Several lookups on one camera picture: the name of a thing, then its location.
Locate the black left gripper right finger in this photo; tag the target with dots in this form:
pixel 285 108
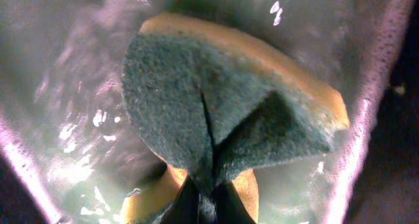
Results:
pixel 229 207

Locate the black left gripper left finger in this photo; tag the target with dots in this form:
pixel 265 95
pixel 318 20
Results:
pixel 184 209

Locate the green yellow scrub sponge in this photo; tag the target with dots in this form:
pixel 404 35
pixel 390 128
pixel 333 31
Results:
pixel 215 103

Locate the pink white plate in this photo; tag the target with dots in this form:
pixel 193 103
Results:
pixel 66 133

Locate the dark grey serving tray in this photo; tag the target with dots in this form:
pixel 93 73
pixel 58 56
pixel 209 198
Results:
pixel 381 151

